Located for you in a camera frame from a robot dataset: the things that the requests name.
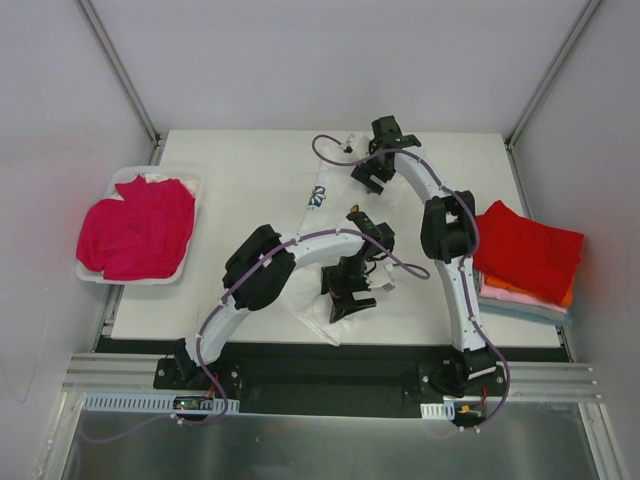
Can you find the white slotted cable duct right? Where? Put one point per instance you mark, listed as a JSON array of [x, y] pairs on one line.
[[438, 411]]

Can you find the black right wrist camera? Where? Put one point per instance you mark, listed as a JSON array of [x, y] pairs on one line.
[[386, 127]]

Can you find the blue-grey folded t-shirt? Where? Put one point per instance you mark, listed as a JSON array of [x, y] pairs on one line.
[[531, 313]]

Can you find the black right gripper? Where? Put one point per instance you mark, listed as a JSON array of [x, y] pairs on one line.
[[371, 175]]

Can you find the grey aluminium frame post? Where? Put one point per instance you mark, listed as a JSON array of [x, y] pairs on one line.
[[551, 74]]

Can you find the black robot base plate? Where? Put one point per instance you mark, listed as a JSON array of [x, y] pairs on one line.
[[375, 402]]

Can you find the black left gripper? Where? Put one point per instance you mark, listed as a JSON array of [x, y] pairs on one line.
[[347, 286]]

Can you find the pink folded t-shirt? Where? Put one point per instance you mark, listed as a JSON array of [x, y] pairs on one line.
[[517, 297]]

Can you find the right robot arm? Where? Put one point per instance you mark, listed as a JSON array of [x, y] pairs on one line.
[[449, 236]]

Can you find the white t-shirt with flower print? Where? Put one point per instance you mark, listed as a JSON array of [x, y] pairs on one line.
[[395, 289]]

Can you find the red folded t-shirt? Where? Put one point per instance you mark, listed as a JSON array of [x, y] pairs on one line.
[[527, 254]]

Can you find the white plastic basket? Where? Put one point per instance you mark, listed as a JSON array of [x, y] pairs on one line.
[[150, 172]]

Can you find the magenta t-shirt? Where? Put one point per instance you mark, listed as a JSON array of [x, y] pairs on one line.
[[135, 230]]

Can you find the white slotted cable duct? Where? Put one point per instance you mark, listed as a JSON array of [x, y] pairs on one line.
[[161, 404], [438, 411]]

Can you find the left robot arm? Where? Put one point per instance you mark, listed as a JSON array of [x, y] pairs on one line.
[[257, 273]]

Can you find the left rear frame post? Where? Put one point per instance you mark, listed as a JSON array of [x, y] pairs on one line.
[[107, 47]]

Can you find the white slotted cable duct left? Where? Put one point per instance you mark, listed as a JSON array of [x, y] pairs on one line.
[[161, 404]]

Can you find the orange folded t-shirt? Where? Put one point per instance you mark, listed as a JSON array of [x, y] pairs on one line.
[[494, 281]]

